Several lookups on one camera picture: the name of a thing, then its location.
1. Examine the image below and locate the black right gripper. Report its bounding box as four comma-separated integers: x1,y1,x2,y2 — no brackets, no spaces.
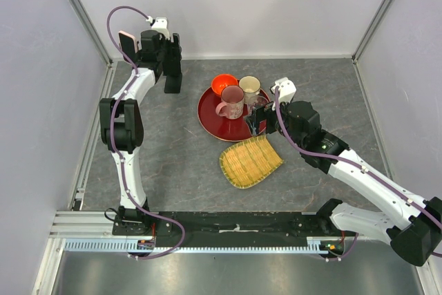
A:
244,95,305,149

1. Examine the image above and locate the black folding phone stand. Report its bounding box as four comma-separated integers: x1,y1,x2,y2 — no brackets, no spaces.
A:
164,73,182,94

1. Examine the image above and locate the pink-cased smartphone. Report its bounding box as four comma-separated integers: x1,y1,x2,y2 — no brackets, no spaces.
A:
118,30,139,66

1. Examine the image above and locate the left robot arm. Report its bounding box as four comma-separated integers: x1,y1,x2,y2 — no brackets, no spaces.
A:
99,29,182,236

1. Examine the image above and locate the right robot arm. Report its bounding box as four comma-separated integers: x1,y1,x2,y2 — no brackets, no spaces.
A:
244,101,441,267

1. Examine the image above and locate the clear glass tumbler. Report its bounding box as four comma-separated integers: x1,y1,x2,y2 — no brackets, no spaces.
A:
247,95,269,114

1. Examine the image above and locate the round red tray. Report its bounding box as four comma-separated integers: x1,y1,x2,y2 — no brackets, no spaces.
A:
198,88,252,142

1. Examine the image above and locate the pink floral mug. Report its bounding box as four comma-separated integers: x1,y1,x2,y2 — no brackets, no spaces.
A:
215,86,244,120

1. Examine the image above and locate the cream cup with dark rim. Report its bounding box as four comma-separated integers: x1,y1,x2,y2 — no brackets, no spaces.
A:
239,76,260,105

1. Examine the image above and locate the woven bamboo mat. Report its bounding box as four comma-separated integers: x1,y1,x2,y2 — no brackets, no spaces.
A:
219,135,283,189

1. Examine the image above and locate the orange bowl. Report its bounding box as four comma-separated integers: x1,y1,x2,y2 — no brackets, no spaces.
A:
211,73,238,97

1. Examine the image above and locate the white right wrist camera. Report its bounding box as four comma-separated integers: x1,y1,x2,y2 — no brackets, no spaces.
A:
270,77,296,104

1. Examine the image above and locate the grey slotted cable duct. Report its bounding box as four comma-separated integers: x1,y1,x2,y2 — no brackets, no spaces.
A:
63,238,329,254

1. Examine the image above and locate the aluminium frame rail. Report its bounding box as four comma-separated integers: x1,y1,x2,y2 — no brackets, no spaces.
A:
48,210,120,239

